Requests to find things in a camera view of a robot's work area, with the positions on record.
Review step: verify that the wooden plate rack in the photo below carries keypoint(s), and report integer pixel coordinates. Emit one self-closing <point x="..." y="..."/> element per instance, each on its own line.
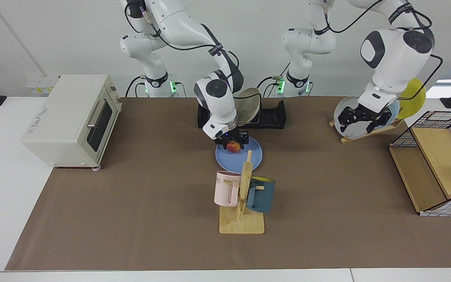
<point x="366" y="136"/>

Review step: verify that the beige plate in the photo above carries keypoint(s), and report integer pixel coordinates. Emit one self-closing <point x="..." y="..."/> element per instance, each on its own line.
<point x="251" y="107"/>

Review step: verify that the white wall socket box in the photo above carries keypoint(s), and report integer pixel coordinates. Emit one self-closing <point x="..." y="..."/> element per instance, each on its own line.
<point x="41" y="85"/>

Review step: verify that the yellow plate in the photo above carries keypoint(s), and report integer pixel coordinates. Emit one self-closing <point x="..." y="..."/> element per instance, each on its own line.
<point x="413" y="102"/>

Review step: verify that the wooden cup stand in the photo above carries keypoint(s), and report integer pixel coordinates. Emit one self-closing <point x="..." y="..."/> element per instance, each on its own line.
<point x="241" y="225"/>

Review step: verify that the dark teal cup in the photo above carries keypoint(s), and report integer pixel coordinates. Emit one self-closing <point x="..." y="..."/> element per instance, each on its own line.
<point x="262" y="196"/>

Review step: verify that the brown table cloth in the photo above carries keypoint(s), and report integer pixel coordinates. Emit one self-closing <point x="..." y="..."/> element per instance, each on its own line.
<point x="131" y="196"/>

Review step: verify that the light blue plate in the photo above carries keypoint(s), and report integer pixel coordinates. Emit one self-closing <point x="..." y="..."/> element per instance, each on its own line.
<point x="394" y="113"/>

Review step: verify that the white plate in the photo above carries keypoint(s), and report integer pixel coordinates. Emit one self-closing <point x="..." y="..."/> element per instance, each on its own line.
<point x="349" y="103"/>

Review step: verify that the pink cup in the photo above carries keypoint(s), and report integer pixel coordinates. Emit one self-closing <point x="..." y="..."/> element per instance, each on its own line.
<point x="223" y="192"/>

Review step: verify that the black dish rack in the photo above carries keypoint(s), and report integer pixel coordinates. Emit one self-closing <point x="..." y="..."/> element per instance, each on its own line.
<point x="274" y="115"/>

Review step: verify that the red yellow apple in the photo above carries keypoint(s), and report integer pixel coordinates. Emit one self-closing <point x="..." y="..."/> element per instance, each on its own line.
<point x="233" y="147"/>

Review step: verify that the pale toaster oven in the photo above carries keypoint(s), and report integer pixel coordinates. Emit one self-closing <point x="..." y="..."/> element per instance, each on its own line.
<point x="69" y="117"/>

